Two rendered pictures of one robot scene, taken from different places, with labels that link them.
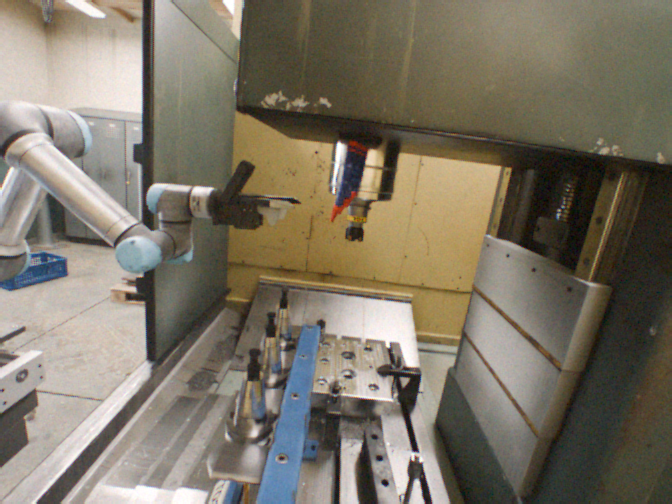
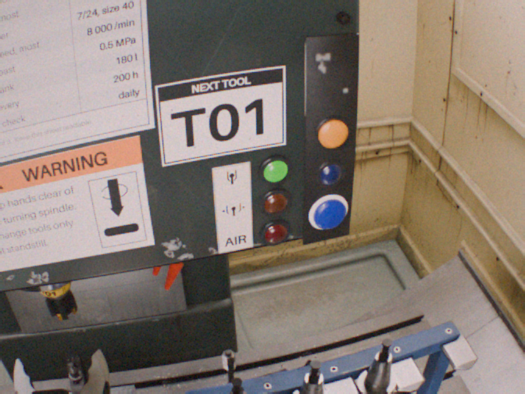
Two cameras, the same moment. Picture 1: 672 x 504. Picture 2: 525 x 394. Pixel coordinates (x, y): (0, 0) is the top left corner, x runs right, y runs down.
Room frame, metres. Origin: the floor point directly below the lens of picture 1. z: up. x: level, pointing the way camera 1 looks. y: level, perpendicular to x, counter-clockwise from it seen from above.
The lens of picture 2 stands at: (0.68, 0.57, 1.99)
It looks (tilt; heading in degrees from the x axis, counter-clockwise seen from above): 36 degrees down; 255
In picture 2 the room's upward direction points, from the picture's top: 1 degrees counter-clockwise
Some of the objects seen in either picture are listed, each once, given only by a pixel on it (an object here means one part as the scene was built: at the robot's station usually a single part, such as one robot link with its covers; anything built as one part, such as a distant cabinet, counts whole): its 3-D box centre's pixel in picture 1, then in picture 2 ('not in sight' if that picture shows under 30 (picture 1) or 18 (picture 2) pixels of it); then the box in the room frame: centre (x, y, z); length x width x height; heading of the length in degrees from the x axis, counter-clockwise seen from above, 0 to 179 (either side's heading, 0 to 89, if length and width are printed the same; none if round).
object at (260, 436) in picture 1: (250, 426); (376, 386); (0.37, 0.08, 1.21); 0.06 x 0.06 x 0.03
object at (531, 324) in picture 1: (505, 345); (76, 241); (0.81, -0.49, 1.16); 0.48 x 0.05 x 0.51; 0
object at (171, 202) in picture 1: (174, 201); not in sight; (0.80, 0.41, 1.43); 0.11 x 0.08 x 0.09; 90
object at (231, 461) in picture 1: (237, 460); (405, 376); (0.31, 0.08, 1.21); 0.07 x 0.05 x 0.01; 90
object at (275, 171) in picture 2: not in sight; (275, 170); (0.56, 0.17, 1.71); 0.02 x 0.01 x 0.02; 0
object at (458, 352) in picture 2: not in sight; (460, 355); (0.20, 0.08, 1.21); 0.07 x 0.05 x 0.01; 90
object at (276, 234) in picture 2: not in sight; (276, 233); (0.56, 0.17, 1.64); 0.02 x 0.01 x 0.02; 0
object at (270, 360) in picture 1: (269, 352); (312, 390); (0.48, 0.09, 1.26); 0.04 x 0.04 x 0.07
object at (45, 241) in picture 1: (42, 206); not in sight; (4.34, 4.11, 0.57); 0.47 x 0.37 x 1.14; 151
